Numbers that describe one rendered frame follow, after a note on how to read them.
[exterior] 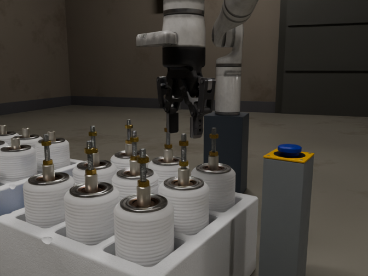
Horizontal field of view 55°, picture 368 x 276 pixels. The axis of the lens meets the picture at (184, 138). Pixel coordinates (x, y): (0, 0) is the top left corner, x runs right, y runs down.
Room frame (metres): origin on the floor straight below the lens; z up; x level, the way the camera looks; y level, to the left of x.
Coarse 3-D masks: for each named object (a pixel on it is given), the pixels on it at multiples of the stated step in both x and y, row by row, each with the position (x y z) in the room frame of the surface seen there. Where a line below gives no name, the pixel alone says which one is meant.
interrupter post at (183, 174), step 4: (180, 168) 0.63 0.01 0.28; (188, 168) 0.63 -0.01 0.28; (180, 172) 0.62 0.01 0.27; (184, 172) 0.62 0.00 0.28; (188, 172) 0.62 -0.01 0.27; (180, 176) 0.62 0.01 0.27; (184, 176) 0.62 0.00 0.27; (188, 176) 0.62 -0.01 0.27; (180, 180) 0.62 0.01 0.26; (184, 180) 0.62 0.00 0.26; (188, 180) 0.62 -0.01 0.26; (180, 184) 0.62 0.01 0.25; (184, 184) 0.62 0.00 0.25; (188, 184) 0.62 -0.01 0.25
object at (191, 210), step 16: (160, 192) 0.61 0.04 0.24; (176, 192) 0.59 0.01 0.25; (192, 192) 0.59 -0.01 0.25; (208, 192) 0.62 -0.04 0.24; (176, 208) 0.58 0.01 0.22; (192, 208) 0.58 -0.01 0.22; (208, 208) 0.62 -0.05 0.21; (176, 224) 0.58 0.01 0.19; (192, 224) 0.58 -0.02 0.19; (208, 224) 0.62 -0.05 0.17
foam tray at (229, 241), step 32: (0, 224) 0.62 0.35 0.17; (64, 224) 0.61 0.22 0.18; (224, 224) 0.61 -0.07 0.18; (256, 224) 0.74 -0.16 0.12; (0, 256) 0.63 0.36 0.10; (32, 256) 0.57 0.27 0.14; (64, 256) 0.52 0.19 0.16; (96, 256) 0.49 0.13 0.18; (192, 256) 0.51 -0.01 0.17; (224, 256) 0.61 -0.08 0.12
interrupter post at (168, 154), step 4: (164, 148) 0.79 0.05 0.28; (164, 152) 0.79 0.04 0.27; (168, 152) 0.78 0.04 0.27; (172, 152) 0.79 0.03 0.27; (164, 156) 0.79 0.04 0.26; (168, 156) 0.78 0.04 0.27; (172, 156) 0.79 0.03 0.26; (164, 160) 0.79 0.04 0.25; (168, 160) 0.78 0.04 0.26; (172, 160) 0.79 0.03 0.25
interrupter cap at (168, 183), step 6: (168, 180) 0.64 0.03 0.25; (174, 180) 0.64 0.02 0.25; (192, 180) 0.64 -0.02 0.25; (198, 180) 0.64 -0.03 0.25; (168, 186) 0.60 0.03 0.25; (174, 186) 0.61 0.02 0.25; (180, 186) 0.60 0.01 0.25; (186, 186) 0.60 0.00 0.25; (192, 186) 0.61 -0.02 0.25; (198, 186) 0.60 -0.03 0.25
